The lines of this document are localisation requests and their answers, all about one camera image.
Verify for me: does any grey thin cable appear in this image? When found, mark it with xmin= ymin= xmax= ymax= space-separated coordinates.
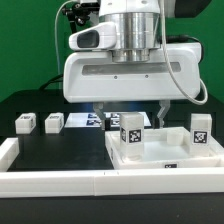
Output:
xmin=54 ymin=0 xmax=77 ymax=90

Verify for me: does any black cable bundle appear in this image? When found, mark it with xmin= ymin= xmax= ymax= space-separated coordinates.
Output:
xmin=39 ymin=6 xmax=81 ymax=91

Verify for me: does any white fiducial marker sheet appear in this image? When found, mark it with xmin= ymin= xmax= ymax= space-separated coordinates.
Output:
xmin=64 ymin=111 xmax=152 ymax=129

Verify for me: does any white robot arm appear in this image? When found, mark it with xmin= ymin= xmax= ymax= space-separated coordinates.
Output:
xmin=63 ymin=0 xmax=212 ymax=129

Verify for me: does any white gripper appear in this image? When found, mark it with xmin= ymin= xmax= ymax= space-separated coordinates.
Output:
xmin=63 ymin=43 xmax=201 ymax=129

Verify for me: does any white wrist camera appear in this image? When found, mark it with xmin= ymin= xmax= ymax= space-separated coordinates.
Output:
xmin=69 ymin=22 xmax=117 ymax=51

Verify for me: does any white square tabletop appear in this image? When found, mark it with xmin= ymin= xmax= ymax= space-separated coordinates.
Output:
xmin=105 ymin=127 xmax=224 ymax=169

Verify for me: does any white U-shaped obstacle fence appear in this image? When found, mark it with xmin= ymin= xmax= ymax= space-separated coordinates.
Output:
xmin=0 ymin=138 xmax=224 ymax=198

